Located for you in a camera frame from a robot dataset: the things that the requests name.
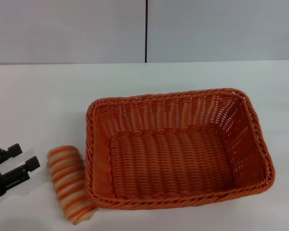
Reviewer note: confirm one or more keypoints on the orange striped bread roll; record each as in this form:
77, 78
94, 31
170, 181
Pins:
67, 183

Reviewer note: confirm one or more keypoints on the orange woven plastic basket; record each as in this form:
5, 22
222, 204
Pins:
178, 156

